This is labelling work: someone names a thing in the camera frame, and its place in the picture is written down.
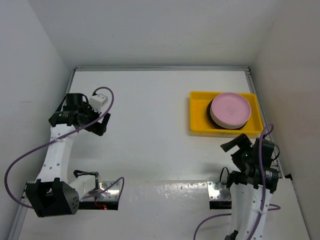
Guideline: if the metal rimmed plate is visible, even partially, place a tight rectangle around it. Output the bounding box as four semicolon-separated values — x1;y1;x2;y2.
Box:
206;101;245;130

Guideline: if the pink plate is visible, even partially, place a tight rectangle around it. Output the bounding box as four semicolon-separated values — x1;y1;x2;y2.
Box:
209;92;252;126

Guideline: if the orange plate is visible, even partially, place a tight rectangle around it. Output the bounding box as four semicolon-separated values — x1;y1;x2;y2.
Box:
210;116;247;130

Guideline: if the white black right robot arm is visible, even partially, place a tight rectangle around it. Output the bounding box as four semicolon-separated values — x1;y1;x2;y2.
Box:
220;133;280;240

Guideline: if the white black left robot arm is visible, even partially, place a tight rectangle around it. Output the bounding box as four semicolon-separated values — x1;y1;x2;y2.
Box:
25;93;111;218

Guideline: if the yellow plastic bin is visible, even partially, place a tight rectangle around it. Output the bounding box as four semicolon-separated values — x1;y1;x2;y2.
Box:
189;91;264;137

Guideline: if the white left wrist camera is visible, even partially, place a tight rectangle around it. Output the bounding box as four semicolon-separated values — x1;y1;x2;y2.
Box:
89;93;108;113

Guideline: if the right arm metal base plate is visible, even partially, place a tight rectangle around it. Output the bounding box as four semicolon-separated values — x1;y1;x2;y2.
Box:
207;181;231;202

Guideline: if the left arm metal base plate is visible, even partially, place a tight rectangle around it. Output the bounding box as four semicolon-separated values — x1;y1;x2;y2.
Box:
81;180;122;201

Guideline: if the aluminium table frame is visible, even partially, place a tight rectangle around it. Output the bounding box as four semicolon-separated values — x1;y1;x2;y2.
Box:
7;65;286;240

